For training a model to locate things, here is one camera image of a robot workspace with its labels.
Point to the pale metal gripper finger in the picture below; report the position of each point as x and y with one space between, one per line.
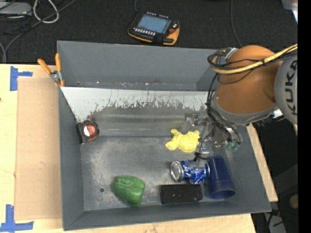
204 151
192 118

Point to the yellow rubber toy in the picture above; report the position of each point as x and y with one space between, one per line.
184 142

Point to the crushed blue drink can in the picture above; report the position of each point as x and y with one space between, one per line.
190 171

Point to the blue plastic cup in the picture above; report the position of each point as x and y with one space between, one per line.
219 178

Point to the black rectangular block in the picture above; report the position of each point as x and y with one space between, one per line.
181 193

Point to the grey metal bin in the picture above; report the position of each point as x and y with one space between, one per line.
136 154

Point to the green toy bell pepper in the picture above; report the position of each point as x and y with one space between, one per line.
128 189

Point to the black and red tape measure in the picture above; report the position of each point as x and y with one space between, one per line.
88 130

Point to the brown cardboard board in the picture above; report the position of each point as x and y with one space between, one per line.
36 154

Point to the black cylinder on white bracket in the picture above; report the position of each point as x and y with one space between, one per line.
197 156

